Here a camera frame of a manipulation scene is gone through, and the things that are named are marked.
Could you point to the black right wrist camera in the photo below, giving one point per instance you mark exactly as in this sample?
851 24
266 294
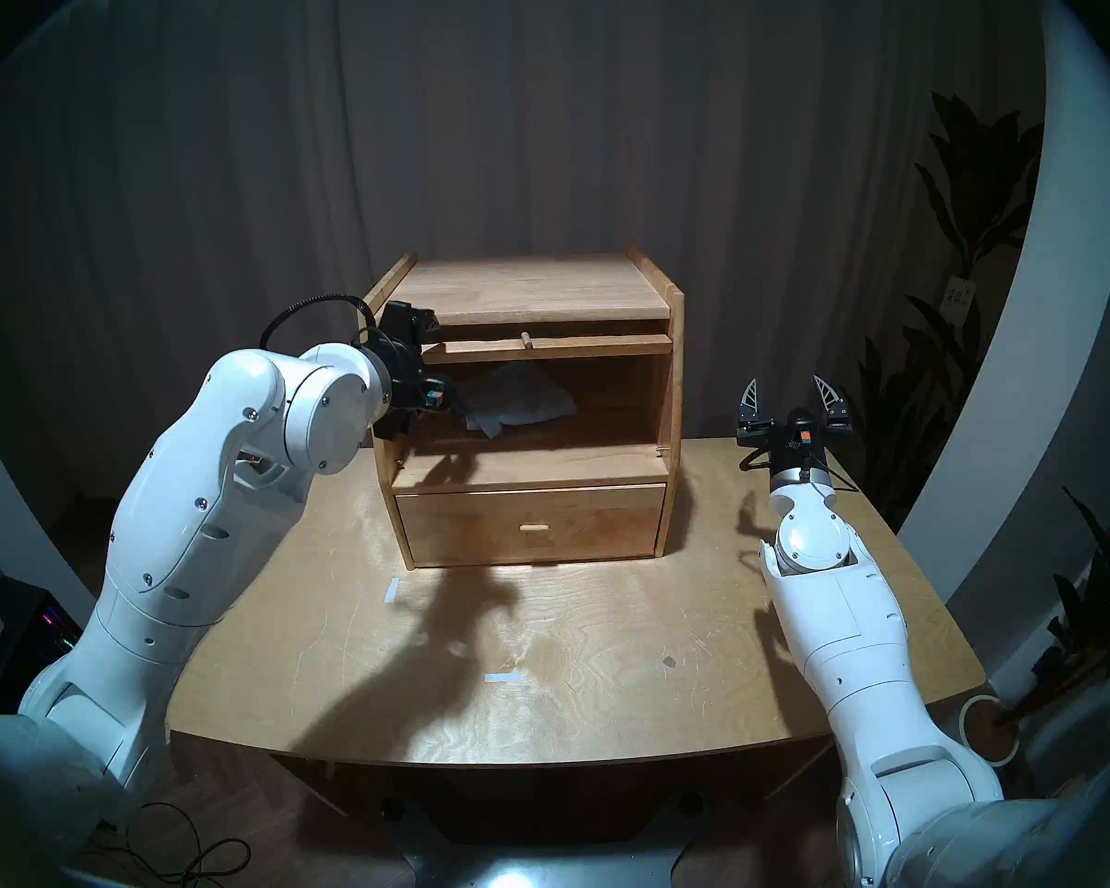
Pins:
797 428

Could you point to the wooden roll-top door with knob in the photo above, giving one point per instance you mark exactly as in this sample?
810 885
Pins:
592 345

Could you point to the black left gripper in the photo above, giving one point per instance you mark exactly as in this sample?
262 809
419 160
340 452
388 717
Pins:
407 377

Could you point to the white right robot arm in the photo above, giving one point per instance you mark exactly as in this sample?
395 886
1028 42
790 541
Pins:
842 618

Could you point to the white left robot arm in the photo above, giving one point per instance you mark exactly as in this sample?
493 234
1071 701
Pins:
194 525

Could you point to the white plant pot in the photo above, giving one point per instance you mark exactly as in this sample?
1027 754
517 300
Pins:
968 720

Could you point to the black computer with coloured lights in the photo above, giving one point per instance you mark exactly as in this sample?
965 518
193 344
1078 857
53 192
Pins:
28 636

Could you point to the wooden drawer with knob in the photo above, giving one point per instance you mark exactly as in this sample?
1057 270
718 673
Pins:
462 525

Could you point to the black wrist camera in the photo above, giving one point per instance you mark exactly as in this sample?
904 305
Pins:
797 428
437 396

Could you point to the white plant tag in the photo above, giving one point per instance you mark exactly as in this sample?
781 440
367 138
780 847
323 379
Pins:
959 294

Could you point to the blue towel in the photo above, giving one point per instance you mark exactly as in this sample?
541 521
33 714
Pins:
518 400

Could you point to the wooden cabinet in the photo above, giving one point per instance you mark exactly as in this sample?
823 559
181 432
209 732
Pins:
518 289

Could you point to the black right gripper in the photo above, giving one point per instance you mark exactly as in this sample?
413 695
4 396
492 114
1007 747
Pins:
795 456

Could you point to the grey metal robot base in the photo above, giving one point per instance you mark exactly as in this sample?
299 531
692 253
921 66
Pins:
536 858

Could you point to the dark plant in white pot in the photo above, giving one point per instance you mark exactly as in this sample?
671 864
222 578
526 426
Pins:
1101 609

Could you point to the tall dark leafy plant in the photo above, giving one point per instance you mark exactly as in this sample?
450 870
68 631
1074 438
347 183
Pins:
971 183

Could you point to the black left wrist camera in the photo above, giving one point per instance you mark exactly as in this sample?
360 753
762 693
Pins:
437 396

